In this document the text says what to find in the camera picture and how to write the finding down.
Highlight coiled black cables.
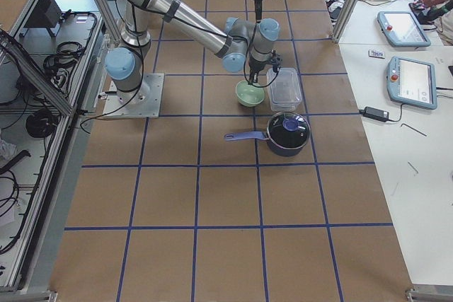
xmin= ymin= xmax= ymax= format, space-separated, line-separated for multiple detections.
xmin=42 ymin=11 xmax=98 ymax=83

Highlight blue saucepan with glass lid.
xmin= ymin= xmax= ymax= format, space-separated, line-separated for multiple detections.
xmin=224 ymin=112 xmax=311 ymax=157

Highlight teach pendant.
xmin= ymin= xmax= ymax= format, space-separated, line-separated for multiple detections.
xmin=377 ymin=11 xmax=431 ymax=47
xmin=386 ymin=56 xmax=437 ymax=110

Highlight far teach pendant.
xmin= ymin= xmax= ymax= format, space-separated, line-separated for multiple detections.
xmin=377 ymin=11 xmax=431 ymax=47

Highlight small blue white card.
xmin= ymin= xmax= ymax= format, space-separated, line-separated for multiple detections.
xmin=368 ymin=49 xmax=385 ymax=59

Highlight black power adapter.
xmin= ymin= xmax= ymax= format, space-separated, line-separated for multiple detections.
xmin=359 ymin=106 xmax=389 ymax=122

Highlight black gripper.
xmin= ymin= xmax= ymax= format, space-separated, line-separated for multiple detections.
xmin=254 ymin=0 xmax=263 ymax=19
xmin=243 ymin=50 xmax=282 ymax=86

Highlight green bowl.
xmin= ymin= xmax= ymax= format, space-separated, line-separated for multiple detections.
xmin=235 ymin=81 xmax=265 ymax=108

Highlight near teach pendant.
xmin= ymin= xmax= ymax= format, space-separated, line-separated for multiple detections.
xmin=386 ymin=56 xmax=437 ymax=110

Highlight clear plastic food container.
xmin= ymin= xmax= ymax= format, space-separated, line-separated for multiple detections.
xmin=266 ymin=67 xmax=302 ymax=112

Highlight black allen key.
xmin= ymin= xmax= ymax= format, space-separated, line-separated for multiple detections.
xmin=400 ymin=123 xmax=428 ymax=137

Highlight black monitor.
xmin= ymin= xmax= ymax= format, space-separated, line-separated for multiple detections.
xmin=25 ymin=0 xmax=62 ymax=37

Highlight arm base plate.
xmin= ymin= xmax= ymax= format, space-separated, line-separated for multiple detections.
xmin=103 ymin=73 xmax=164 ymax=119

